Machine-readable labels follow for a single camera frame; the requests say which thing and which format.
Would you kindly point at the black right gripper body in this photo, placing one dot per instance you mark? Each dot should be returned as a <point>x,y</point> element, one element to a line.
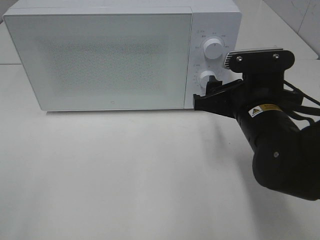
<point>258,89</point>

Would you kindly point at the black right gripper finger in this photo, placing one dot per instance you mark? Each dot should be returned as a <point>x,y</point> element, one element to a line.
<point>219,103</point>
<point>216,87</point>

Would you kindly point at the white control knob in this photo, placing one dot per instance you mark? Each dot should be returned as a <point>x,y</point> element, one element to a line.
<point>204,77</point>
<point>213,48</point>

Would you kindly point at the white microwave door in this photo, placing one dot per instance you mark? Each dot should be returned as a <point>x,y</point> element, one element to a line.
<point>104,62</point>

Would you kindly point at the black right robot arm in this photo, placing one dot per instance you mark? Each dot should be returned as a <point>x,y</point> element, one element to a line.
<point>281,131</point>

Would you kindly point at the white microwave oven body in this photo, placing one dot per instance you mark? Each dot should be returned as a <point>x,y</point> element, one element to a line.
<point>209,19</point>

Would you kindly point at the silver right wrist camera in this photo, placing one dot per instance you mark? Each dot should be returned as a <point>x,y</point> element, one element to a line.
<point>259,60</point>

